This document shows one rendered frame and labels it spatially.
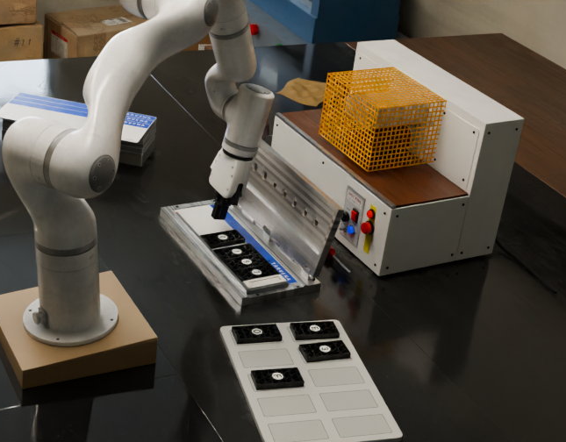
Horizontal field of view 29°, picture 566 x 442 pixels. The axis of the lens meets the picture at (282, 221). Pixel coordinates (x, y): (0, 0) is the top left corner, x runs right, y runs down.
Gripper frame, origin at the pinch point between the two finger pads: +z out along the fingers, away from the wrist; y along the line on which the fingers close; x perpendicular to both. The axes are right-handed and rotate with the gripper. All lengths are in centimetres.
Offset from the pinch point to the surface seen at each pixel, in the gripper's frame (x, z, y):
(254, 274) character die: 0.2, 5.5, 20.7
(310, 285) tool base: 11.2, 4.5, 27.4
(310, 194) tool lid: 12.6, -12.7, 14.9
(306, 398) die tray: -10, 10, 62
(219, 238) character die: -0.2, 5.6, 3.8
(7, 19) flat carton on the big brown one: 57, 50, -309
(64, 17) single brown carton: 94, 50, -328
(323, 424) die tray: -11, 10, 70
